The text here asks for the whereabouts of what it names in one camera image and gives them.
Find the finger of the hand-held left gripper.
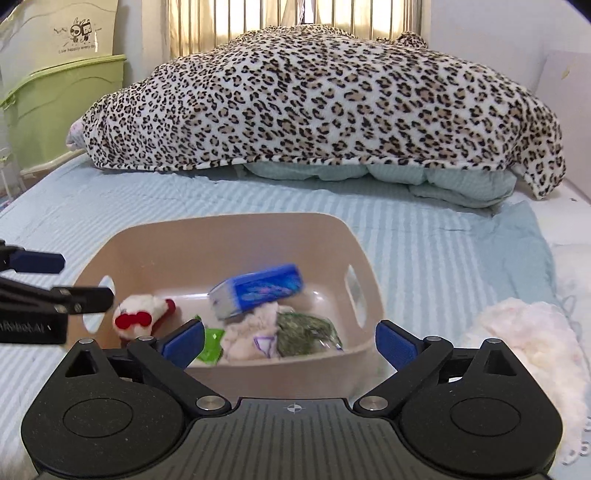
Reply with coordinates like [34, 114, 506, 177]
[0, 276, 115, 316]
[0, 240, 66, 274]

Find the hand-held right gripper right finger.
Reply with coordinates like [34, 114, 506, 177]
[353, 320, 520, 412]

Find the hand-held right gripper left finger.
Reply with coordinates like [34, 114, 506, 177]
[65, 320, 233, 412]

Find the blue tissue packet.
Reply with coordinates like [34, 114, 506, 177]
[208, 264, 305, 321]

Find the beige plastic basket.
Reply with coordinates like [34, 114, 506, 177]
[69, 212, 386, 398]

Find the green snack packet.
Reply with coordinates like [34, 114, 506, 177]
[193, 315, 226, 365]

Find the white and red plush toy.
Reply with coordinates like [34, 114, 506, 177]
[113, 294, 177, 350]

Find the cream cloth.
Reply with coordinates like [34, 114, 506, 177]
[224, 302, 296, 362]

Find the clear bag of green leaves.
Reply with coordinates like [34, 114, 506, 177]
[276, 311, 345, 357]

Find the light blue striped bed cover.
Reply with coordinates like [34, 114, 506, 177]
[0, 153, 577, 480]

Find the pale pink cloth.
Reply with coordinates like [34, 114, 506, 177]
[66, 116, 88, 152]

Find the white fluffy cloth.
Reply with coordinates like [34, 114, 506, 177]
[459, 298, 590, 467]

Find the green plastic storage cabinet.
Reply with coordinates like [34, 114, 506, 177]
[0, 54, 128, 179]

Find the light blue quilt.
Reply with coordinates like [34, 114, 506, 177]
[233, 161, 519, 209]

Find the white bed sheet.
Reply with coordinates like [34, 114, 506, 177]
[526, 187, 591, 308]

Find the white translucent storage box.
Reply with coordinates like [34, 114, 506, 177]
[0, 0, 122, 95]

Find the leopard print blanket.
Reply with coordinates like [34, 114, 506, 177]
[69, 25, 567, 200]

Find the beige striped curtain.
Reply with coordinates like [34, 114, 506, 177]
[167, 0, 433, 60]

